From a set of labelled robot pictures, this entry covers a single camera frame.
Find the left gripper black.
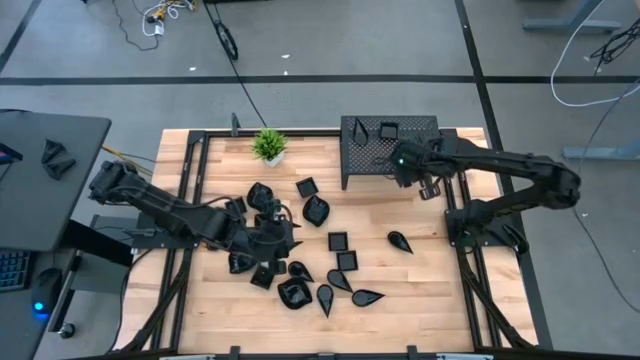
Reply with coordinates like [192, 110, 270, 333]
[243, 198, 305, 263]

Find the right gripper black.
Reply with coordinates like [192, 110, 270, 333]
[391, 141, 444, 202]

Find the black perforated metal shelf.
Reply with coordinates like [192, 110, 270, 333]
[339, 114, 450, 191]

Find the green plant in white pot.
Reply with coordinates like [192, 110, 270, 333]
[251, 127, 290, 169]

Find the grey desk foot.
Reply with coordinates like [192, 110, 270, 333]
[562, 141, 640, 162]
[522, 0, 624, 35]

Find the black angular plastic piece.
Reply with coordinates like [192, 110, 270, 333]
[40, 138, 67, 164]
[42, 157, 78, 181]

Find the black desk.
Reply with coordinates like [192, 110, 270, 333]
[0, 108, 113, 253]

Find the black computer mouse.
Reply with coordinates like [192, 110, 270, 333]
[30, 267, 65, 316]

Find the backlit keyboard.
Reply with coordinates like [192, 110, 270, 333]
[0, 248, 32, 294]

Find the dark device with red stripe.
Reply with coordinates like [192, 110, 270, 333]
[0, 142, 24, 166]

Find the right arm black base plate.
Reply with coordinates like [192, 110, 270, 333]
[443, 207, 524, 250]

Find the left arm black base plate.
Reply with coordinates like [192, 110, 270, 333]
[130, 212, 202, 251]

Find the white floor cable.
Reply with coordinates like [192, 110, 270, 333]
[549, 0, 640, 109]

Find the black sleeved floor cable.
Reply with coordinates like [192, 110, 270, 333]
[202, 0, 270, 130]

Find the black cable bundle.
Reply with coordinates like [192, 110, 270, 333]
[589, 18, 640, 76]

